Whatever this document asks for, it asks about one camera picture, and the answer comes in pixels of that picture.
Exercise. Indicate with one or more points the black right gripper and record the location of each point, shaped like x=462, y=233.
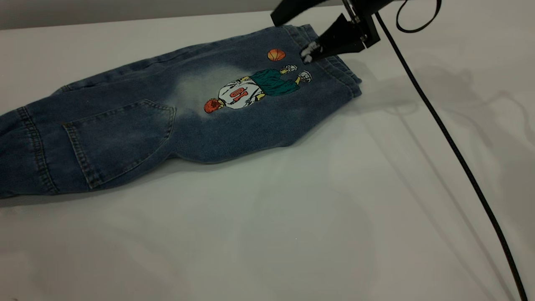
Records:
x=368, y=12

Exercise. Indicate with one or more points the blue denim kids jeans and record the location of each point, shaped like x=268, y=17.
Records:
x=125, y=125

